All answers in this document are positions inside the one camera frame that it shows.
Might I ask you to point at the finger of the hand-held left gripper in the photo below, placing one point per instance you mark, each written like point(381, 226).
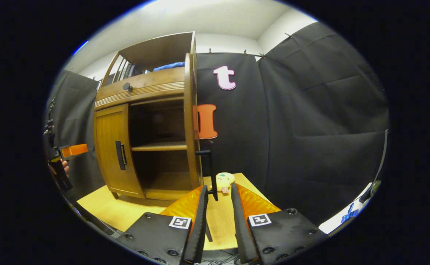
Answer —
point(75, 150)

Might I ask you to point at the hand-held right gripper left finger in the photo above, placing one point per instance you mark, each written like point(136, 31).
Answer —
point(198, 228)

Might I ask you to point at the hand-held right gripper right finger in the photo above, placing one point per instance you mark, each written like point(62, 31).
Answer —
point(242, 228)

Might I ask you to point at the wooden cabinet door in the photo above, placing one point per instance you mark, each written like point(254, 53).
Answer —
point(108, 140)
point(189, 121)

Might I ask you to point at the wooden double-door shoe cabinet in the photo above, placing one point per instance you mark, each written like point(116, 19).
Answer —
point(159, 48)

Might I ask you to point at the yellow plush toy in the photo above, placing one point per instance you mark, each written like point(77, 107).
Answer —
point(225, 181)

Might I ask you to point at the wooden inner shelf board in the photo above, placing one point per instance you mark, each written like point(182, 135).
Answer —
point(159, 146)

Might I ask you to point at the white sheet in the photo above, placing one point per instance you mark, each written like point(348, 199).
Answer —
point(340, 221)

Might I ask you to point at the black book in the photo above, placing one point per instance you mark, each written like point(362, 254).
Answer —
point(135, 70)

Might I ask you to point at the small blue object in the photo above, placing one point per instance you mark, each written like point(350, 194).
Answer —
point(349, 214)

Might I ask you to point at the black backdrop cloth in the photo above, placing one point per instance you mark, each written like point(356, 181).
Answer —
point(310, 129)

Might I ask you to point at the blue folded towel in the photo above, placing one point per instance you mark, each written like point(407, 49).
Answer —
point(170, 66)

